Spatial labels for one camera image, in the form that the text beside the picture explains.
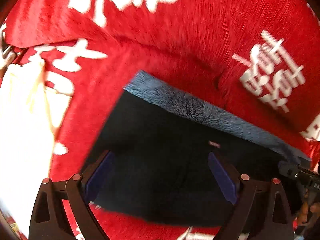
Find red sofa cover white characters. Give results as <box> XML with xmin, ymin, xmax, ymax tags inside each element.
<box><xmin>1</xmin><ymin>0</ymin><xmax>319</xmax><ymax>239</ymax></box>

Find black pants with blue stripe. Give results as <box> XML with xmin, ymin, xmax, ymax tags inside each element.
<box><xmin>85</xmin><ymin>71</ymin><xmax>310</xmax><ymax>226</ymax></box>

